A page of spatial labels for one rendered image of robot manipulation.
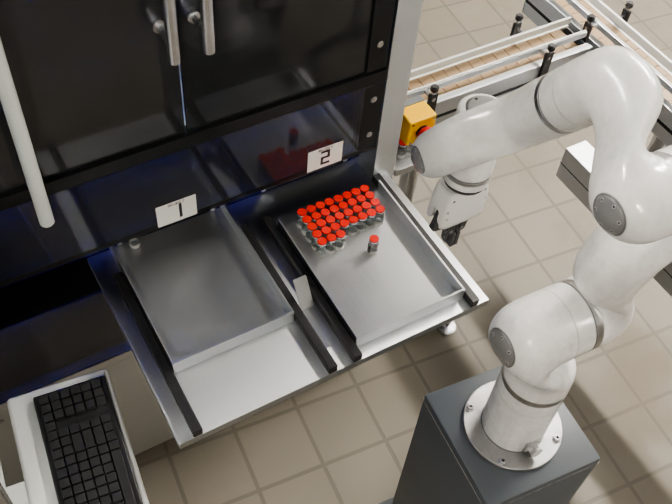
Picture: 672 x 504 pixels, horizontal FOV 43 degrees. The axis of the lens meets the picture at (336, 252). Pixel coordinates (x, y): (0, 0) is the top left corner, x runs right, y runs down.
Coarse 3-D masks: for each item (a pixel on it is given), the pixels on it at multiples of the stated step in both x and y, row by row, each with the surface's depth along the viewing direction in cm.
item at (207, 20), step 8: (200, 0) 131; (208, 0) 131; (200, 8) 133; (208, 8) 132; (192, 16) 140; (208, 16) 133; (200, 24) 138; (208, 24) 134; (200, 32) 138; (208, 32) 135; (208, 40) 137; (208, 48) 138
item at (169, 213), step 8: (184, 200) 171; (192, 200) 172; (160, 208) 169; (168, 208) 170; (176, 208) 171; (184, 208) 173; (192, 208) 174; (160, 216) 171; (168, 216) 172; (176, 216) 173; (184, 216) 174; (160, 224) 172
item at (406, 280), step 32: (384, 192) 195; (288, 224) 190; (384, 224) 192; (352, 256) 185; (384, 256) 186; (416, 256) 187; (320, 288) 178; (352, 288) 180; (384, 288) 181; (416, 288) 181; (448, 288) 182; (352, 320) 175; (384, 320) 176
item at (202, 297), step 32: (192, 224) 188; (224, 224) 188; (128, 256) 181; (160, 256) 182; (192, 256) 183; (224, 256) 183; (256, 256) 180; (160, 288) 177; (192, 288) 178; (224, 288) 178; (256, 288) 179; (160, 320) 172; (192, 320) 173; (224, 320) 173; (256, 320) 174; (288, 320) 173; (192, 352) 168
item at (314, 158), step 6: (336, 144) 183; (342, 144) 184; (318, 150) 181; (324, 150) 182; (330, 150) 183; (336, 150) 184; (312, 156) 182; (318, 156) 183; (330, 156) 185; (336, 156) 186; (312, 162) 183; (318, 162) 184; (330, 162) 186; (312, 168) 185; (318, 168) 186
